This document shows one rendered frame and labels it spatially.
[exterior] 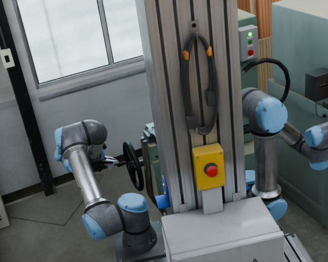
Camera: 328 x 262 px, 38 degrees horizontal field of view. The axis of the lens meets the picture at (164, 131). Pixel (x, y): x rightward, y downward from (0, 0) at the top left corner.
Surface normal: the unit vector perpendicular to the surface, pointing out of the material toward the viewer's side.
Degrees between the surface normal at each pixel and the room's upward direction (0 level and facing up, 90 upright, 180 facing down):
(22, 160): 90
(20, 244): 0
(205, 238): 0
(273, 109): 83
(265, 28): 87
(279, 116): 82
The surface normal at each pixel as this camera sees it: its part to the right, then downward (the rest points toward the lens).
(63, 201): -0.12, -0.87
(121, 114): 0.43, 0.39
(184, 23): 0.18, 0.46
